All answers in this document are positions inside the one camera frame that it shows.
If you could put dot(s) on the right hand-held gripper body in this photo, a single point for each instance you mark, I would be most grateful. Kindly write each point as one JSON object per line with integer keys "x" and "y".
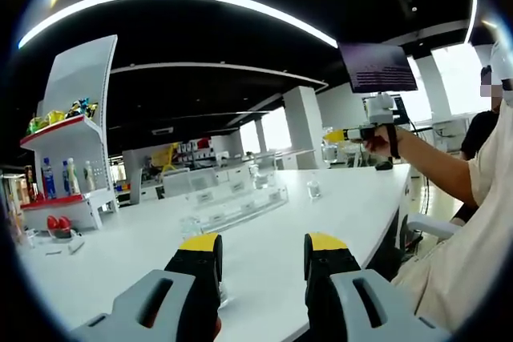
{"x": 378, "y": 109}

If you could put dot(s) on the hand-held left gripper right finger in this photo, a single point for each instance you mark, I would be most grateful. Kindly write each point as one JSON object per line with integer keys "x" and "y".
{"x": 332, "y": 290}

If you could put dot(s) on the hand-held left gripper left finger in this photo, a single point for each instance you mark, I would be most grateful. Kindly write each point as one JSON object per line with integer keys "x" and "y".
{"x": 188, "y": 286}

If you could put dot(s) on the small clear glass cup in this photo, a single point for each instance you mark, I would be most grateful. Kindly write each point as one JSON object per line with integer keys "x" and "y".
{"x": 313, "y": 190}

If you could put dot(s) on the clear acrylic reagent rack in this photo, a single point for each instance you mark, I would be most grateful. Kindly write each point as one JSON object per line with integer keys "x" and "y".
{"x": 240, "y": 214}

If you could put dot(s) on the background storage rack with boxes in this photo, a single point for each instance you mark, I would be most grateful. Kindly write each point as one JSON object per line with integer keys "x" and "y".
{"x": 200, "y": 147}

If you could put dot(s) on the cream white drink bottle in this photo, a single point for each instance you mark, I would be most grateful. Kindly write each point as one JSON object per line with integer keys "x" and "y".
{"x": 89, "y": 178}

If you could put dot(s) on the white green drink bottle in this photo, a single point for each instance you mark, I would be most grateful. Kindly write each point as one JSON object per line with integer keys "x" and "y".
{"x": 73, "y": 178}

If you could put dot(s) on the person's right hand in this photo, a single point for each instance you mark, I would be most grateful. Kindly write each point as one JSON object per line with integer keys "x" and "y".
{"x": 380, "y": 146}

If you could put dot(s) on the person's left hand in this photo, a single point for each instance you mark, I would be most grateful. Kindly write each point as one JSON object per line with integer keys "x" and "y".
{"x": 219, "y": 326}

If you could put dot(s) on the dark hanging monitor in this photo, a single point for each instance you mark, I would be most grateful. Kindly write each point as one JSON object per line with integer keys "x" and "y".
{"x": 376, "y": 67}

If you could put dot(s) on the black small device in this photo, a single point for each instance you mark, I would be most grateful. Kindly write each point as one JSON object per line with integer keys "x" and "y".
{"x": 382, "y": 165}

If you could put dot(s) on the black white office chair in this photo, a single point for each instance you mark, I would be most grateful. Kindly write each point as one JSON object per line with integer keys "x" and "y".
{"x": 433, "y": 224}

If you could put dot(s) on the white worn device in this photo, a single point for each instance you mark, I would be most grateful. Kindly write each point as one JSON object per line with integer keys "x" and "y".
{"x": 503, "y": 61}

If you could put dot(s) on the red round object pair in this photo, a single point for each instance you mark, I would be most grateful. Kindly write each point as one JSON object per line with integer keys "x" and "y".
{"x": 58, "y": 224}

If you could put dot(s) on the operator in beige shirt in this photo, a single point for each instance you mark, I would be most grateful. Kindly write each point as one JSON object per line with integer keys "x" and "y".
{"x": 473, "y": 238}

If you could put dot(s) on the ceiling air vent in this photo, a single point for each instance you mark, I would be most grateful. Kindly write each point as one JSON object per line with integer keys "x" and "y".
{"x": 162, "y": 131}

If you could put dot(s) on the orange printed package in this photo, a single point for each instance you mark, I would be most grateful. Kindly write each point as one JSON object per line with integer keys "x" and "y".
{"x": 29, "y": 182}

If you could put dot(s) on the pile of colourful snack packets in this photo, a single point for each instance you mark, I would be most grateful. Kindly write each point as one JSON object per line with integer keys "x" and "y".
{"x": 80, "y": 109}

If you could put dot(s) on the white display shelf red trim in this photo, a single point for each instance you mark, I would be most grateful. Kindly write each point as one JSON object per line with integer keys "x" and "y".
{"x": 80, "y": 77}

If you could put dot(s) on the yellow metal frame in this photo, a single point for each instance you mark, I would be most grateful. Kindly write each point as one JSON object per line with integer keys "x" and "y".
{"x": 170, "y": 150}

